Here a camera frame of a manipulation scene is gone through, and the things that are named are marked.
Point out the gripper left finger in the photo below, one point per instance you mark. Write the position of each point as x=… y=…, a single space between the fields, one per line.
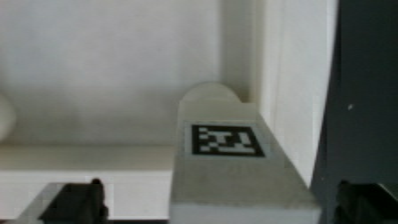
x=77 y=206

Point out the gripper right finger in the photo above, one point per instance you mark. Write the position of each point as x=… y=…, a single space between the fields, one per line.
x=367 y=203

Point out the white leg with marker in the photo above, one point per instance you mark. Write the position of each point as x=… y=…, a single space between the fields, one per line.
x=237 y=185

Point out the white square tabletop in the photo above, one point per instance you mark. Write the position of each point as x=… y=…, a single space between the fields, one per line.
x=102 y=60

